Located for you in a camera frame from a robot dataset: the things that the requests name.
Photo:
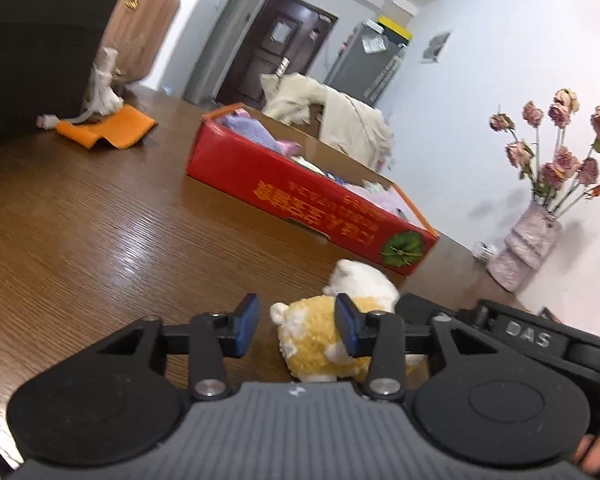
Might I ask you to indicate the yellow box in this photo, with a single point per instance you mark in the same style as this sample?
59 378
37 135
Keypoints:
395 29

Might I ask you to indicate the black paper bag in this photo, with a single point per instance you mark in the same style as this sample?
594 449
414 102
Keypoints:
35 60

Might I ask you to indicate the dried pink roses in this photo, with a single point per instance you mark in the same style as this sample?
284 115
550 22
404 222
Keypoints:
560 160

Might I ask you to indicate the small white jar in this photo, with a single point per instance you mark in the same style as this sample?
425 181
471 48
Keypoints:
484 251

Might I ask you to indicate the fluffy purple headband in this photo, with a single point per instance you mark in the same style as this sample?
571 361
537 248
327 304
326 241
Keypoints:
387 204

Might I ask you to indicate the person's right hand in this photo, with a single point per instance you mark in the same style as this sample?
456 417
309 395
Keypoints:
592 455

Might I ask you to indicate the grey refrigerator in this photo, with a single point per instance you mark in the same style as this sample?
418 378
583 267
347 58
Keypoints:
355 67

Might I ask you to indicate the white plush toy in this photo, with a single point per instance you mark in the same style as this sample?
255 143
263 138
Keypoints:
365 282

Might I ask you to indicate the red cardboard box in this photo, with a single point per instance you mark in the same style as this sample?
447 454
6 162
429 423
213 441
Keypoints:
280 195

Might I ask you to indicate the yellow plush toy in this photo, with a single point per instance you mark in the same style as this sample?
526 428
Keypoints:
310 335

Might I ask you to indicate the white folded umbrella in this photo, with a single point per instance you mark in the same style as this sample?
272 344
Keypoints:
386 77

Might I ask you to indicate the cream jacket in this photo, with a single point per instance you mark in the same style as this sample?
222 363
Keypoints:
350 120

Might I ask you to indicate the dark brown door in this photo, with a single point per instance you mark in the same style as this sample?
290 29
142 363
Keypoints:
265 50

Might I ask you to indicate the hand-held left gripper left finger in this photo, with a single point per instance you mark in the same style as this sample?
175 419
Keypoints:
247 322

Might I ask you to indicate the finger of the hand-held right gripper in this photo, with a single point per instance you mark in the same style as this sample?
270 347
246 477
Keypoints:
420 307

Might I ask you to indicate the wall poster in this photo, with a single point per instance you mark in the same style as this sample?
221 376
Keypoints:
437 47

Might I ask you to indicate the orange cloth strip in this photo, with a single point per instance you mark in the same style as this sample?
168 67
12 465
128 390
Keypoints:
115 127

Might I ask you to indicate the pink textured vase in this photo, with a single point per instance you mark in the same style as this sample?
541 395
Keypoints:
525 245

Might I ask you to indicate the pink suitcase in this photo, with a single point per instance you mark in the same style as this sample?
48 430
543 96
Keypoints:
142 25

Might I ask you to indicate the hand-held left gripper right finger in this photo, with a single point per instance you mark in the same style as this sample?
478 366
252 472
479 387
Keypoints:
347 327

